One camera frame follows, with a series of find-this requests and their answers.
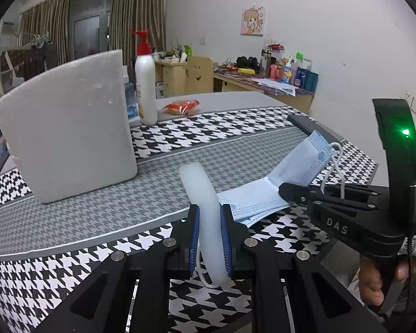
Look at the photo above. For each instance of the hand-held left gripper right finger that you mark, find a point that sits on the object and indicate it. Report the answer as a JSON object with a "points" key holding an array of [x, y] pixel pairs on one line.
{"points": [[226, 239]]}

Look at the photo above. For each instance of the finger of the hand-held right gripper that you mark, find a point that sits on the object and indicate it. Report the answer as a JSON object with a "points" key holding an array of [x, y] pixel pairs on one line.
{"points": [[298, 192], [360, 191]]}

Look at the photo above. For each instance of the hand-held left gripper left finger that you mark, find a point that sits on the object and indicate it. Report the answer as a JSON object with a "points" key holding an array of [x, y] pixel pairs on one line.
{"points": [[193, 239]]}

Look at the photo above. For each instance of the blue face mask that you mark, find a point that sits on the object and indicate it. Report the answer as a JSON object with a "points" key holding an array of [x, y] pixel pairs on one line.
{"points": [[291, 170]]}

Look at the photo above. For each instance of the white foam box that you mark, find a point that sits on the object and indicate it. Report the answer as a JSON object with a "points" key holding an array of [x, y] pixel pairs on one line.
{"points": [[66, 128]]}

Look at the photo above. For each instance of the person's right hand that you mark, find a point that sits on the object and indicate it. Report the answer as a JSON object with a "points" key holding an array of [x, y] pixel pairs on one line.
{"points": [[371, 281]]}

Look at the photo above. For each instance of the houndstooth tablecloth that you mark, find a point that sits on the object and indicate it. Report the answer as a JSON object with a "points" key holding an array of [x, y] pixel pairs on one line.
{"points": [[159, 187]]}

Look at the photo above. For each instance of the black phone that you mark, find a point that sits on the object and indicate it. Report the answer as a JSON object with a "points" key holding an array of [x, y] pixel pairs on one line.
{"points": [[303, 121]]}

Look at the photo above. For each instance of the white printed papers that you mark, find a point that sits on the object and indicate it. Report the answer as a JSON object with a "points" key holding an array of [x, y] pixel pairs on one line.
{"points": [[277, 86]]}

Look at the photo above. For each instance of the group of toiletry bottles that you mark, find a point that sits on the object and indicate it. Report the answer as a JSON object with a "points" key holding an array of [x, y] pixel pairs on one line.
{"points": [[300, 76]]}

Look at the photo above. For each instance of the patterned desk cover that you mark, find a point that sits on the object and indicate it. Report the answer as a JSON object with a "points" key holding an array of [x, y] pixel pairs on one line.
{"points": [[249, 79]]}

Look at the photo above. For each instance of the long wooden desk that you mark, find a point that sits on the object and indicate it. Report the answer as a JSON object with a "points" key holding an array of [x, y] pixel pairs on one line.
{"points": [[235, 85]]}

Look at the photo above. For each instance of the yellow oblong case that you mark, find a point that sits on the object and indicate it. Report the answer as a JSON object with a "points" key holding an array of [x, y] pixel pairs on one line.
{"points": [[246, 71]]}

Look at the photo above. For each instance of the red snack packet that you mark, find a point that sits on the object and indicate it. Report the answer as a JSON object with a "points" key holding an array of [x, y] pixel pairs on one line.
{"points": [[181, 107]]}

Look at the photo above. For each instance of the black headphones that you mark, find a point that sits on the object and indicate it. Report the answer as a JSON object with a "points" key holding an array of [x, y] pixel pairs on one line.
{"points": [[248, 63]]}

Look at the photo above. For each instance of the clear blue spray bottle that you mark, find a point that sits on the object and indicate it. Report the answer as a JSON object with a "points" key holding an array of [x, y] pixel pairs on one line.
{"points": [[131, 105]]}

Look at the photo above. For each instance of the white printed carton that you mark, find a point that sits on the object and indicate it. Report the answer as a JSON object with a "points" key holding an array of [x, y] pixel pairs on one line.
{"points": [[160, 89]]}

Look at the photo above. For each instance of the wooden chair with smiley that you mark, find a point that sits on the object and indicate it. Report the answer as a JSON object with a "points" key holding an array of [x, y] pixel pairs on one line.
{"points": [[198, 73]]}

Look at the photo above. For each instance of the white pump bottle red top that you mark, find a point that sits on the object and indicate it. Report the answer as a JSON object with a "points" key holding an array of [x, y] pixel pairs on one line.
{"points": [[146, 86]]}

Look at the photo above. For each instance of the small wooden desk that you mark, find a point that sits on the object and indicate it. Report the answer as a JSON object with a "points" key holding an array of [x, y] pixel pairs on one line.
{"points": [[173, 76]]}

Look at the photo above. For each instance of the pile of desk clutter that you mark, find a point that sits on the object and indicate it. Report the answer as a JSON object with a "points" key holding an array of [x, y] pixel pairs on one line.
{"points": [[168, 55]]}

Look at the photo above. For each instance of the brown curtain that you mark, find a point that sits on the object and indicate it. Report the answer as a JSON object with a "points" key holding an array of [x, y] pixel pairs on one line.
{"points": [[138, 10], [45, 27]]}

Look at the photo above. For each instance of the glass balcony door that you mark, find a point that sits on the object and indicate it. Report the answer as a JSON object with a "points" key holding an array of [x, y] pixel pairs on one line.
{"points": [[90, 24]]}

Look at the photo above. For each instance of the cartoon wall poster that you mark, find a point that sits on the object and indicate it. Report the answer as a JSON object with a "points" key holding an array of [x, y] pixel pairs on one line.
{"points": [[253, 20]]}

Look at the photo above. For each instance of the white wall switch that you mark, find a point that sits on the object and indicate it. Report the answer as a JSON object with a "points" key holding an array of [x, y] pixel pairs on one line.
{"points": [[202, 40]]}

